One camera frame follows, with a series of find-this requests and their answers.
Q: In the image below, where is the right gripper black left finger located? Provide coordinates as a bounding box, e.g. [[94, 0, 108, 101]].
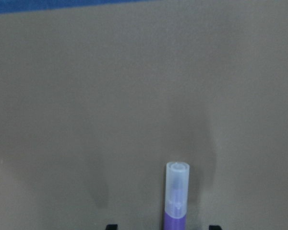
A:
[[105, 224, 118, 230]]

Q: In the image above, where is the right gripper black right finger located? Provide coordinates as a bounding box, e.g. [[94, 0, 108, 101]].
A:
[[208, 225, 223, 230]]

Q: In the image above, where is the purple highlighter pen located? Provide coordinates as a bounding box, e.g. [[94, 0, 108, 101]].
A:
[[163, 161, 190, 230]]

